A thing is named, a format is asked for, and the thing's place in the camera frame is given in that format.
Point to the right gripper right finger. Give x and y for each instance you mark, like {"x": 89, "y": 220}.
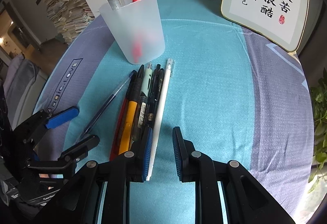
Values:
{"x": 178, "y": 145}

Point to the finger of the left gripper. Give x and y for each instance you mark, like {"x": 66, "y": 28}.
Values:
{"x": 80, "y": 150}
{"x": 62, "y": 117}

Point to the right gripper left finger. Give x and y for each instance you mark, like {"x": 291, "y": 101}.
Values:
{"x": 147, "y": 141}

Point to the red utility knife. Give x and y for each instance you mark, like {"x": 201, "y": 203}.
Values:
{"x": 117, "y": 136}

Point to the white slim pen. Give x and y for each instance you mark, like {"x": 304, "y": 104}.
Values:
{"x": 159, "y": 115}

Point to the frosted plastic pen cup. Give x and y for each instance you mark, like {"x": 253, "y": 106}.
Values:
{"x": 123, "y": 24}

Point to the black retractable pen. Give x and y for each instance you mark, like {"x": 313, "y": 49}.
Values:
{"x": 152, "y": 102}

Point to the orange black pen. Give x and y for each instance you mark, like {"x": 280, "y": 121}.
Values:
{"x": 132, "y": 106}

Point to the blue clear ballpoint pen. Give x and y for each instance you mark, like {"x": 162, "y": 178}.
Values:
{"x": 103, "y": 108}

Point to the blue grey tablecloth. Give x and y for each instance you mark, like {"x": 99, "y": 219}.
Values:
{"x": 233, "y": 93}

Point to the pile of stacked papers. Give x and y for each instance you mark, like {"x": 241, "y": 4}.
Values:
{"x": 69, "y": 17}

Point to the green potted plant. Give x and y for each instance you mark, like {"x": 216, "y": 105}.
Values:
{"x": 318, "y": 100}

